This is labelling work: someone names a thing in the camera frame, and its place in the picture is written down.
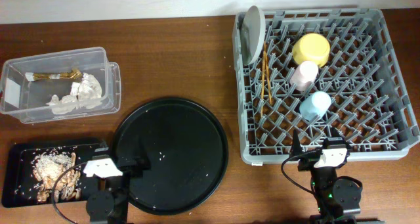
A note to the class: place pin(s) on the grey dishwasher rack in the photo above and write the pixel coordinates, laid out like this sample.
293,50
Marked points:
370,106

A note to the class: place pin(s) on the yellow-green bowl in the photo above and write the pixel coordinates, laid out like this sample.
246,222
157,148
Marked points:
311,47

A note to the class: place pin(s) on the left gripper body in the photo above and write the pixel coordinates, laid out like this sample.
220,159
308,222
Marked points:
118,173

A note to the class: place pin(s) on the light blue cup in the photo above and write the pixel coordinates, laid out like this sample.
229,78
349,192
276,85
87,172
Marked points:
315,105

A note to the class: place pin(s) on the white rack label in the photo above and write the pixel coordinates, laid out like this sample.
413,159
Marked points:
257,163

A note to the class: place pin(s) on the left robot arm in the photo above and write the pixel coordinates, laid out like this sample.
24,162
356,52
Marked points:
110,203

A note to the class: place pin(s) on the gold coffee stick wrapper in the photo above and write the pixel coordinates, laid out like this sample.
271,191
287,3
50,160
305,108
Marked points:
74,74

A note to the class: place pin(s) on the white napkin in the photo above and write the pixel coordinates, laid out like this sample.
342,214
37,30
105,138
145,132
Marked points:
85,94

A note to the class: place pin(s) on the pink cup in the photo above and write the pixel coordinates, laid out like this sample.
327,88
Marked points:
304,75

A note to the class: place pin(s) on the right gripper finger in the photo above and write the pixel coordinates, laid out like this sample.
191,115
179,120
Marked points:
296,149
335,133

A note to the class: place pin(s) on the black rectangular tray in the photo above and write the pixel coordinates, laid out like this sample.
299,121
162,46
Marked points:
18,188

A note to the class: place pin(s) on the grey plate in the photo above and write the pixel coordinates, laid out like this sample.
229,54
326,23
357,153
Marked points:
252,33

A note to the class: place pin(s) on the round black serving tray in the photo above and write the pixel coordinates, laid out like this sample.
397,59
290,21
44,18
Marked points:
188,152

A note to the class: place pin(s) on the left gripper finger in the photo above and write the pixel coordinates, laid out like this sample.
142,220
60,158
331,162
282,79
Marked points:
102,146
142,157

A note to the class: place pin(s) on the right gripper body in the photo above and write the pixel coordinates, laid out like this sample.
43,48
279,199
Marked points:
308,163

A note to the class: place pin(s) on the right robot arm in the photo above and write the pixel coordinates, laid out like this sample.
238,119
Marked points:
338,198

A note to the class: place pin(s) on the food scraps with rice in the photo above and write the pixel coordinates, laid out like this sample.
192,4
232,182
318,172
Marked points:
47,168

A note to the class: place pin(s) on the clear plastic waste bin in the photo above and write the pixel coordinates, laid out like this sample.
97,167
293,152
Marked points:
27,100

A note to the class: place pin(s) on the wooden chopstick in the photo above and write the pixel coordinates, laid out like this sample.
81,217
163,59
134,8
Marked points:
263,77
266,71

